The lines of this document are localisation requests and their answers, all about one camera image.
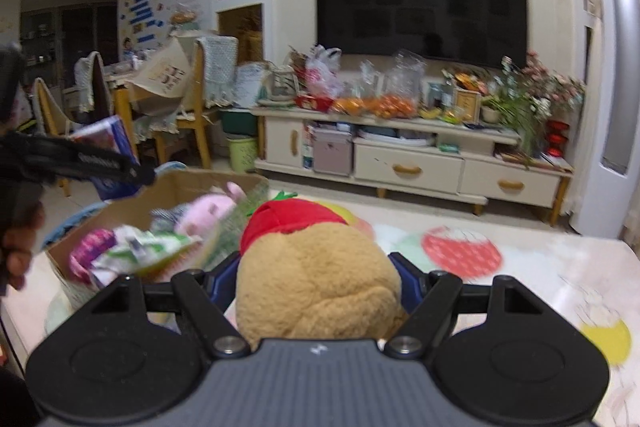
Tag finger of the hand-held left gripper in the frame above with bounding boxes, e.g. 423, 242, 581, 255
120, 159, 157, 186

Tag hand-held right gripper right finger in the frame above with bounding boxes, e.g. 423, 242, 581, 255
384, 251, 548, 358

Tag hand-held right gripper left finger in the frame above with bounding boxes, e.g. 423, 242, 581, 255
87, 252, 251, 358

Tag blue and white carton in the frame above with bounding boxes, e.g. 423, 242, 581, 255
70, 116, 143, 202

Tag cardboard box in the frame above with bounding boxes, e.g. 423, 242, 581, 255
45, 171, 271, 313

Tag green striped cloth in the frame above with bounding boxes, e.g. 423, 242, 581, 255
95, 229, 211, 283

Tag pink plush pig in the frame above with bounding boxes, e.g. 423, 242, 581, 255
175, 182, 247, 238

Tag brown bear plush red hat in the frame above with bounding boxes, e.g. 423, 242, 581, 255
235, 191, 407, 353

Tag magenta patterned knit hat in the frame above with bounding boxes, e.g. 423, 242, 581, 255
69, 228, 117, 283

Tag person's left hand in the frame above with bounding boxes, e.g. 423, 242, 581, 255
0, 204, 47, 293

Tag wooden chair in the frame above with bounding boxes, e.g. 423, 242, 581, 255
150, 36, 240, 168
32, 52, 118, 198

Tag canvas tote bag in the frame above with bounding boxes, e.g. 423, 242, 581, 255
122, 39, 198, 118

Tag pale green wastebasket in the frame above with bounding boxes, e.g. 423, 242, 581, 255
227, 134, 258, 174

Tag cream television cabinet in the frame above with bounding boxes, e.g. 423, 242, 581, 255
250, 106, 575, 228

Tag dark green bin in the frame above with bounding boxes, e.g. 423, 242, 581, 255
220, 109, 258, 135

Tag knitted chair cover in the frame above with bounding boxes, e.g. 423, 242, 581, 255
192, 36, 240, 108

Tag paper sheet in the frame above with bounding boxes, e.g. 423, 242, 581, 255
235, 64, 273, 108

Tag pink storage box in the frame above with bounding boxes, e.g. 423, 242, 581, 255
312, 127, 355, 175

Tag white basket planter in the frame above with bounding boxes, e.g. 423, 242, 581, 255
270, 64, 299, 102

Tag clear bag of oranges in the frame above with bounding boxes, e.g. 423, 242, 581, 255
372, 49, 428, 118
332, 59, 381, 115

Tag glass jar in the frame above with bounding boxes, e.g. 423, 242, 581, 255
425, 82, 446, 110

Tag potted green plant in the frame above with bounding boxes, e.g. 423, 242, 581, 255
480, 97, 541, 168

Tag red lantern ornament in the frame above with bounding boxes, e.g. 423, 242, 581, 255
545, 119, 571, 158

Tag white plastic bag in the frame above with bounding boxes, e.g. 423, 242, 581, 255
305, 44, 343, 98

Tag artificial flower bouquet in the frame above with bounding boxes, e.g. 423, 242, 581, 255
500, 52, 586, 118

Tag black television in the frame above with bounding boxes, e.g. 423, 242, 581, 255
315, 0, 529, 68

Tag white standing air conditioner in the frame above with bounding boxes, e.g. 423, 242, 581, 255
570, 0, 640, 240

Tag wooden picture frame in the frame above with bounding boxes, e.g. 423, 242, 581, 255
452, 88, 482, 124

